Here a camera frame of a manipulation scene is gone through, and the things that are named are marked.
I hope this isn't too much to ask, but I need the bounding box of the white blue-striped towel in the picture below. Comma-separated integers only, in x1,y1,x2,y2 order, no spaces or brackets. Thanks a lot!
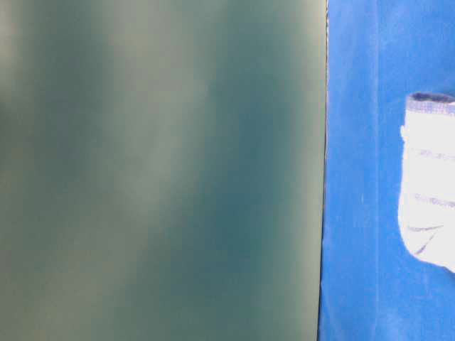
397,92,454,271

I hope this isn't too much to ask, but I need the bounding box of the grey-green blurred panel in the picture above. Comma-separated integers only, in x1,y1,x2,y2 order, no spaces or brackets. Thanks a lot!
1,1,326,340

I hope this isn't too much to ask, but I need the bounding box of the blue tablecloth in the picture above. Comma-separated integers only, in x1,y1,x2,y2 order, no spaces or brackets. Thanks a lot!
318,1,454,340

